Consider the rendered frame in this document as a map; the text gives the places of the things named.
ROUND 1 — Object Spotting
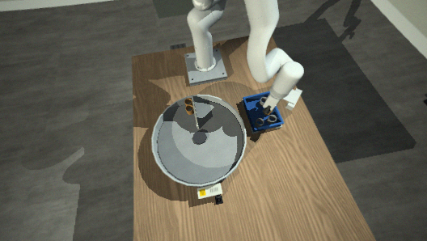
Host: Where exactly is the blue square tray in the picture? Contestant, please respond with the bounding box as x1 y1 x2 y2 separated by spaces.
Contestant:
243 91 284 132

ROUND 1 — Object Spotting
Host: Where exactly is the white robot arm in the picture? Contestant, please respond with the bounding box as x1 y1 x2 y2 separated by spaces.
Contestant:
187 0 304 110

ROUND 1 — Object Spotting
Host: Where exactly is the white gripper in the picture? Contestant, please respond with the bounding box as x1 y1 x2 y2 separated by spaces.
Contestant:
263 91 281 114

